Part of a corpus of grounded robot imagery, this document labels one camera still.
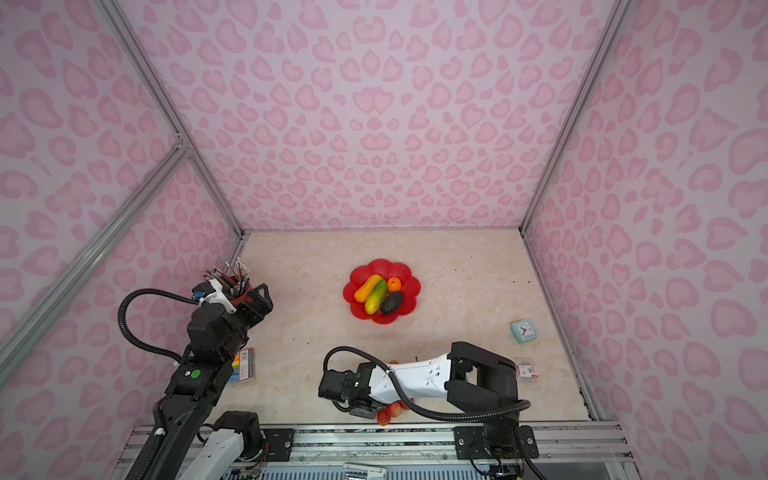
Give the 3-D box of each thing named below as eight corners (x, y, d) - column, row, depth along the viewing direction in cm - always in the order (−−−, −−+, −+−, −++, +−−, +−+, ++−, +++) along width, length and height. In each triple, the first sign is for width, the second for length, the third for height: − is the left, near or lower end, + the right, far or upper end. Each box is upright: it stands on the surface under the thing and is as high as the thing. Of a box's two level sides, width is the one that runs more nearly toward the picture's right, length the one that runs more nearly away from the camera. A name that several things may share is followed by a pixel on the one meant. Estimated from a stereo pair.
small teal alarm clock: (518, 343, 92) (521, 339, 90) (509, 327, 96) (511, 323, 94) (536, 339, 93) (539, 335, 91) (526, 323, 97) (529, 318, 95)
